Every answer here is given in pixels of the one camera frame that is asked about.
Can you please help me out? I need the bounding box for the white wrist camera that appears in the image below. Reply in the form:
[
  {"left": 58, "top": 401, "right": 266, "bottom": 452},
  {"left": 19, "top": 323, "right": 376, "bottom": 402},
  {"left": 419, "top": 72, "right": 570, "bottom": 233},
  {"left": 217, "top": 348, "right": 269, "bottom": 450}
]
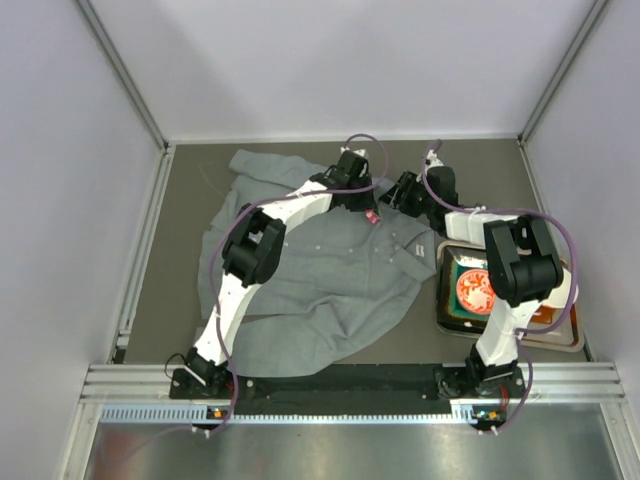
[
  {"left": 424, "top": 150, "right": 444, "bottom": 172},
  {"left": 340, "top": 146, "right": 369, "bottom": 159}
]

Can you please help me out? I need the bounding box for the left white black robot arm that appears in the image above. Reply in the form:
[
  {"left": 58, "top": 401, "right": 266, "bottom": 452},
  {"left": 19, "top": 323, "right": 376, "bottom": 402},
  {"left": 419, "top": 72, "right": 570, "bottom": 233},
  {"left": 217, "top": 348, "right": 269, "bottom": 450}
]
[{"left": 184, "top": 147, "right": 380, "bottom": 397}]

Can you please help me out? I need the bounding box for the silver metal tray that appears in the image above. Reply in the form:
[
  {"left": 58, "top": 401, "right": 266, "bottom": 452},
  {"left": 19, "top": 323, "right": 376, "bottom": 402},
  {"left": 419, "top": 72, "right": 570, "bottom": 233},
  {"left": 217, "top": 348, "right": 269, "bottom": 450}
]
[{"left": 433, "top": 239, "right": 586, "bottom": 354}]

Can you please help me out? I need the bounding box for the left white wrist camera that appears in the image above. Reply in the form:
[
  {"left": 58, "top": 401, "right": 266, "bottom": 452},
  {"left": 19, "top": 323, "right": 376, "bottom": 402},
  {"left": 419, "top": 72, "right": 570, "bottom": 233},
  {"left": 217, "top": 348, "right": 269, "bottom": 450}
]
[{"left": 340, "top": 146, "right": 369, "bottom": 159}]

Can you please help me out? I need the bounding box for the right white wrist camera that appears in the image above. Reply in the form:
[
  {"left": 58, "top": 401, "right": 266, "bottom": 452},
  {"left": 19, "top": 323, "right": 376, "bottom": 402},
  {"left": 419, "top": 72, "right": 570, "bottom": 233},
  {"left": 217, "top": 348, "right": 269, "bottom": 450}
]
[{"left": 424, "top": 150, "right": 444, "bottom": 172}]

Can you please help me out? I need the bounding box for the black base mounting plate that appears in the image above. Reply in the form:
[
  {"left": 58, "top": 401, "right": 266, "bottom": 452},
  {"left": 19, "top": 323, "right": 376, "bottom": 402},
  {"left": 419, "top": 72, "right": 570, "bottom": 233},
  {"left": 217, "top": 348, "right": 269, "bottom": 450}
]
[{"left": 169, "top": 364, "right": 525, "bottom": 400}]

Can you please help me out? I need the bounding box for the grey slotted cable duct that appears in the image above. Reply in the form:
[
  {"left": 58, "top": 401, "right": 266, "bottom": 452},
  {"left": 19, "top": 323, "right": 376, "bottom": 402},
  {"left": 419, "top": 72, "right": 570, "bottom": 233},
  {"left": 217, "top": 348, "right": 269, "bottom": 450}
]
[{"left": 100, "top": 404, "right": 501, "bottom": 426}]

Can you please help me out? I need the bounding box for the red white patterned dish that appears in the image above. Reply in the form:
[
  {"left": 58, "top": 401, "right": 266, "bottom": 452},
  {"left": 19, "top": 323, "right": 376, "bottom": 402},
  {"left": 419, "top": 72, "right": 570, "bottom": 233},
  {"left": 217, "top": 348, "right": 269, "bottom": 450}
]
[{"left": 456, "top": 268, "right": 496, "bottom": 315}]

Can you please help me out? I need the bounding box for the grey button-up shirt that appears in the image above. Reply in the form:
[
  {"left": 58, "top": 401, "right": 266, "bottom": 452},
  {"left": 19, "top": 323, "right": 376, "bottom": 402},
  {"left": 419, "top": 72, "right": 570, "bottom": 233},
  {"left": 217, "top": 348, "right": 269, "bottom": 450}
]
[{"left": 198, "top": 150, "right": 436, "bottom": 377}]

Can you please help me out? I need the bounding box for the black square plate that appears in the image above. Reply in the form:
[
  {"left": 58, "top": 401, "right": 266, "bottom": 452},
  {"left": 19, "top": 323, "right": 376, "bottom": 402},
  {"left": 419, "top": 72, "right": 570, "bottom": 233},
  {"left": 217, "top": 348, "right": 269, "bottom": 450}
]
[{"left": 436, "top": 242, "right": 489, "bottom": 337}]

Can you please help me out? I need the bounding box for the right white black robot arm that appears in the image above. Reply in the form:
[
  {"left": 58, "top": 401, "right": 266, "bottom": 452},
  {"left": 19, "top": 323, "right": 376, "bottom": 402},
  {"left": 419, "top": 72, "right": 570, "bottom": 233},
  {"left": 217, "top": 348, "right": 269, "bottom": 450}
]
[{"left": 380, "top": 166, "right": 576, "bottom": 398}]

